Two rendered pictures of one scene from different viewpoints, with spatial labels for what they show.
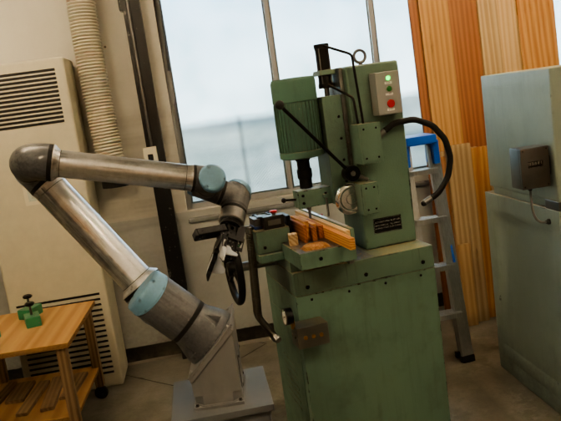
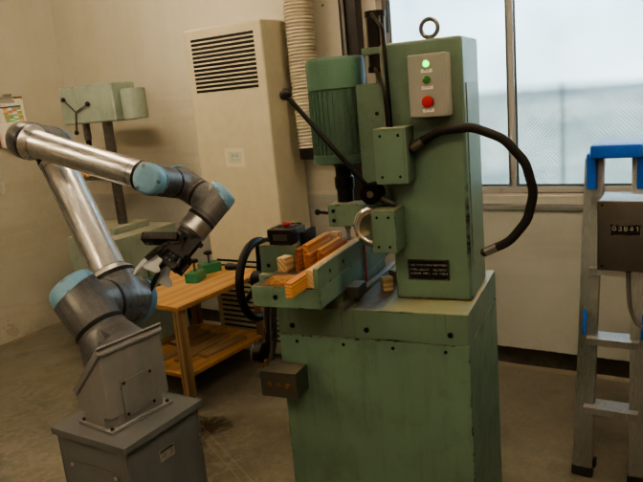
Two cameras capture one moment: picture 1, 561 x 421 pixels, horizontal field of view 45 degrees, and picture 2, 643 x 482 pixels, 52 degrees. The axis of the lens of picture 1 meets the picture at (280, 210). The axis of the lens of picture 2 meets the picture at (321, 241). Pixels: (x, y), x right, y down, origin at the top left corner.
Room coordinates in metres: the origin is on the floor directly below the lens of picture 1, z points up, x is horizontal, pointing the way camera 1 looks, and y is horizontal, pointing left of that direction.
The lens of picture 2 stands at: (1.02, -1.33, 1.40)
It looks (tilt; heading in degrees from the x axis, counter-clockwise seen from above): 12 degrees down; 39
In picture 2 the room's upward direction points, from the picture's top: 5 degrees counter-clockwise
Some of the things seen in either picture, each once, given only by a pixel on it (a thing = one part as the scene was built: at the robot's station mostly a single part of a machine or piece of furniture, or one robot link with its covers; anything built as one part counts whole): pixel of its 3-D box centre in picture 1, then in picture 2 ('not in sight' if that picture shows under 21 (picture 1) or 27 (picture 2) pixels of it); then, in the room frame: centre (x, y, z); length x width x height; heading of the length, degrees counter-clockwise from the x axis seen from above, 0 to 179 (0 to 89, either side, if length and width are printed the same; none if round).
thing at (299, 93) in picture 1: (297, 118); (338, 110); (2.64, -0.11, 1.35); 0.18 x 0.18 x 0.31
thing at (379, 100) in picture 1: (386, 93); (430, 85); (2.58, -0.46, 1.40); 0.10 x 0.06 x 0.16; 105
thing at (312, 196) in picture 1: (312, 198); (352, 215); (2.64, -0.13, 1.03); 0.14 x 0.07 x 0.09; 105
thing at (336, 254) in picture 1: (291, 245); (314, 268); (2.56, -0.02, 0.87); 0.61 x 0.30 x 0.06; 15
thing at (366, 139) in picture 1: (366, 143); (394, 154); (2.55, -0.36, 1.23); 0.09 x 0.08 x 0.15; 105
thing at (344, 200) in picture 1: (350, 199); (373, 226); (2.55, -0.27, 1.02); 0.12 x 0.03 x 0.12; 105
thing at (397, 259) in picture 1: (345, 259); (390, 300); (2.67, -0.23, 0.76); 0.57 x 0.45 x 0.09; 105
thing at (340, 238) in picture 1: (323, 230); (333, 260); (2.50, -0.15, 0.92); 0.60 x 0.02 x 0.04; 15
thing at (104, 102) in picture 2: not in sight; (122, 215); (3.35, 2.12, 0.79); 0.62 x 0.48 x 1.58; 97
